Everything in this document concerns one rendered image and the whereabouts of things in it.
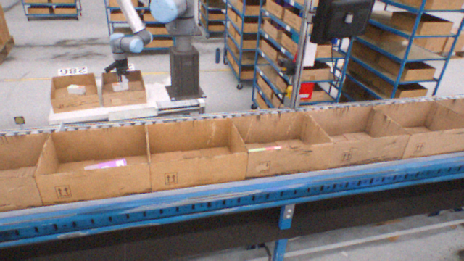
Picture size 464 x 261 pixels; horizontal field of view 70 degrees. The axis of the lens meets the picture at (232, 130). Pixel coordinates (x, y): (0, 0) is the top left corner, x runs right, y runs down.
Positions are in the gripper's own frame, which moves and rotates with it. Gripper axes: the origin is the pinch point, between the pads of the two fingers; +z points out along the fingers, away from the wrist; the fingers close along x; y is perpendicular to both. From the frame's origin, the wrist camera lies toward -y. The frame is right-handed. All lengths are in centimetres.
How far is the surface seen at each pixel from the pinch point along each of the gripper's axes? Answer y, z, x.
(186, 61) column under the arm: 40, -23, -31
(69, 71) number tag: -29.7, -7.1, 21.9
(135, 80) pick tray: 13.4, 1.9, 9.0
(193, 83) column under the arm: 44, -6, -32
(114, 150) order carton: -26, -14, -102
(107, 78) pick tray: -5.9, -1.0, 12.9
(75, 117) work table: -35.5, 4.1, -29.0
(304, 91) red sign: 110, -6, -75
